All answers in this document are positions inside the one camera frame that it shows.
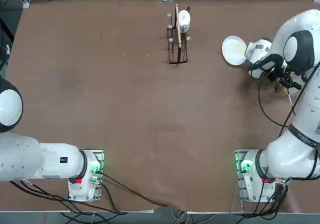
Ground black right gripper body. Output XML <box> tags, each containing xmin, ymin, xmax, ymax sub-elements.
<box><xmin>276</xmin><ymin>68</ymin><xmax>293</xmax><ymax>83</ymax></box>

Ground white round plate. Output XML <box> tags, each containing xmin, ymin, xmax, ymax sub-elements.
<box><xmin>221</xmin><ymin>35</ymin><xmax>247</xmax><ymax>66</ymax></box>

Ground wooden rack bar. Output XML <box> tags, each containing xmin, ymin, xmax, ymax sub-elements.
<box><xmin>174</xmin><ymin>4</ymin><xmax>183</xmax><ymax>47</ymax></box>

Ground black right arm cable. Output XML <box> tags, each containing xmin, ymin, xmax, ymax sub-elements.
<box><xmin>258</xmin><ymin>65</ymin><xmax>320</xmax><ymax>129</ymax></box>

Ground white mug black handle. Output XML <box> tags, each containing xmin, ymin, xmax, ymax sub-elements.
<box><xmin>175</xmin><ymin>6</ymin><xmax>192</xmax><ymax>34</ymax></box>

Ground black wire cup rack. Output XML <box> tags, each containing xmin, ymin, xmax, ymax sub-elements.
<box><xmin>166</xmin><ymin>5</ymin><xmax>192</xmax><ymax>65</ymax></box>

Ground black cable across table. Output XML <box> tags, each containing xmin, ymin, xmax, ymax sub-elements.
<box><xmin>98</xmin><ymin>171</ymin><xmax>176</xmax><ymax>208</ymax></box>

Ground black left arm base cables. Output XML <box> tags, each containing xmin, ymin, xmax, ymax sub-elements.
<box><xmin>9</xmin><ymin>180</ymin><xmax>128</xmax><ymax>216</ymax></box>

